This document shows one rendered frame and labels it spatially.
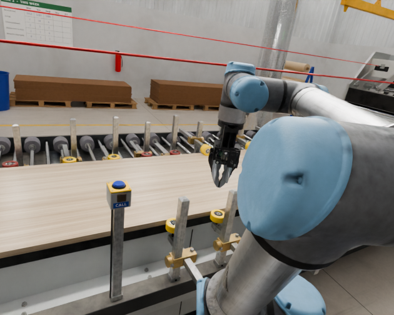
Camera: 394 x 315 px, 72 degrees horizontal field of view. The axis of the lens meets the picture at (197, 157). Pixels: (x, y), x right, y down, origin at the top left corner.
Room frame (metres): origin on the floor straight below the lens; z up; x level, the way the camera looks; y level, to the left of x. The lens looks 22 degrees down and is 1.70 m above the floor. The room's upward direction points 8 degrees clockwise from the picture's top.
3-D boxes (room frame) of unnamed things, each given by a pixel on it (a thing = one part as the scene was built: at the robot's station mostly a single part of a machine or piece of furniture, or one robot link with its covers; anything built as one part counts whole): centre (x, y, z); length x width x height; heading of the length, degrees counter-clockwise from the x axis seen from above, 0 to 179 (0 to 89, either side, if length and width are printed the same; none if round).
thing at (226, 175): (0.73, -0.09, 1.35); 0.06 x 0.03 x 0.09; 179
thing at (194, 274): (0.91, -0.04, 0.81); 0.44 x 0.03 x 0.04; 31
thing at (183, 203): (0.95, 0.03, 0.89); 0.04 x 0.04 x 0.48; 31
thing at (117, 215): (0.81, 0.25, 0.93); 0.05 x 0.05 x 0.45; 31
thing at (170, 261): (0.96, 0.01, 0.81); 0.14 x 0.06 x 0.05; 121
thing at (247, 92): (0.64, -0.11, 1.61); 0.11 x 0.11 x 0.08; 6
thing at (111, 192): (0.81, 0.25, 1.18); 0.07 x 0.07 x 0.08; 31
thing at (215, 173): (0.73, -0.06, 1.35); 0.06 x 0.03 x 0.09; 179
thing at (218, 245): (1.09, -0.21, 0.83); 0.14 x 0.06 x 0.05; 121
